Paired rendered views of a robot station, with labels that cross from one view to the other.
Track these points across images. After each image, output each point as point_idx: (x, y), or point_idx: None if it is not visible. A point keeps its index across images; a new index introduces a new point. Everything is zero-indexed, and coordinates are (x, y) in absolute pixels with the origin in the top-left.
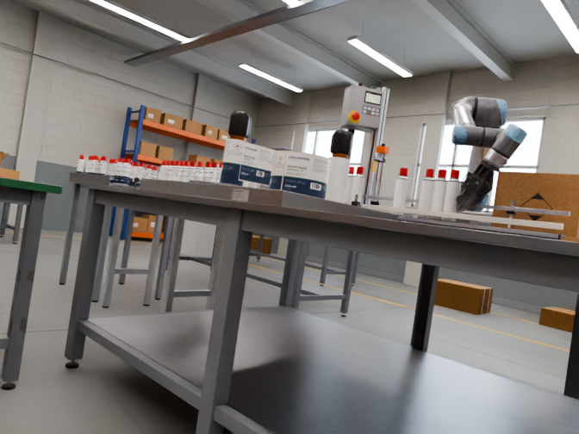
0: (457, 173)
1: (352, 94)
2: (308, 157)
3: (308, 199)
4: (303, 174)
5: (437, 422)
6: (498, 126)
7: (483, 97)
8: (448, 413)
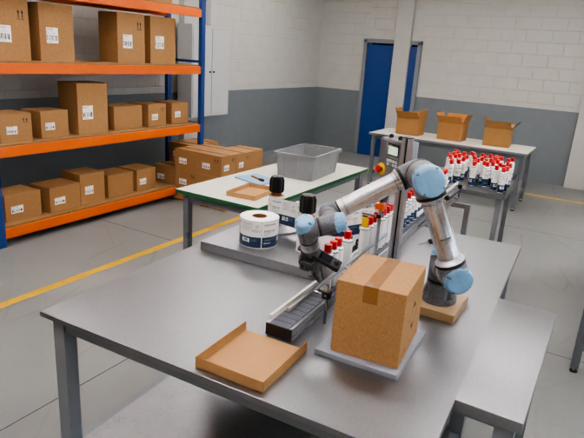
0: (324, 247)
1: (381, 146)
2: (241, 219)
3: (218, 248)
4: (240, 229)
5: (248, 420)
6: (422, 198)
7: (421, 162)
8: (270, 427)
